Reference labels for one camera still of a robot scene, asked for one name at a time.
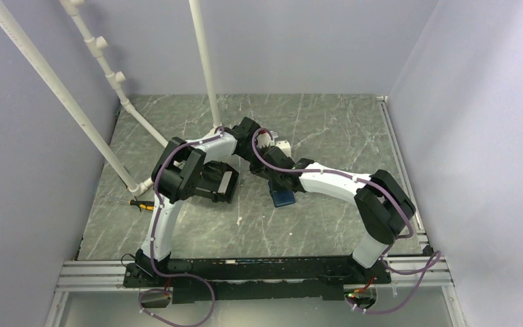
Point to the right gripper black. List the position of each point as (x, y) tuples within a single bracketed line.
[(276, 186)]

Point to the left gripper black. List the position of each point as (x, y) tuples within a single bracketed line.
[(259, 168)]

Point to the blue leather card holder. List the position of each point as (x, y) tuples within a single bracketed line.
[(281, 197)]

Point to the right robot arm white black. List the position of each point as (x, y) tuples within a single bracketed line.
[(385, 209)]

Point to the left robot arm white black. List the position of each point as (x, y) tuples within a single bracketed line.
[(186, 169)]

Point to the black card tray box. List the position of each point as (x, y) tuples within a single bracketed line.
[(209, 181)]

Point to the stack of cards in tray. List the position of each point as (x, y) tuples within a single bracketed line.
[(227, 181)]

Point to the yellow black screwdriver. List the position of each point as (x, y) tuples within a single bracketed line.
[(142, 205)]

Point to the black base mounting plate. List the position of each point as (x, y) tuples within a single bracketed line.
[(190, 280)]

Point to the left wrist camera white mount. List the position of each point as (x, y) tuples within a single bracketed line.
[(266, 139)]

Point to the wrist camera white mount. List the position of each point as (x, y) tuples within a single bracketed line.
[(266, 139), (284, 146)]

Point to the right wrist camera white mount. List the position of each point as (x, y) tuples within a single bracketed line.
[(284, 146)]

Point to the white PVC pipe frame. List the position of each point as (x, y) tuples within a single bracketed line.
[(96, 46)]

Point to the aluminium extrusion rail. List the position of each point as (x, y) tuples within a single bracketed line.
[(101, 276)]

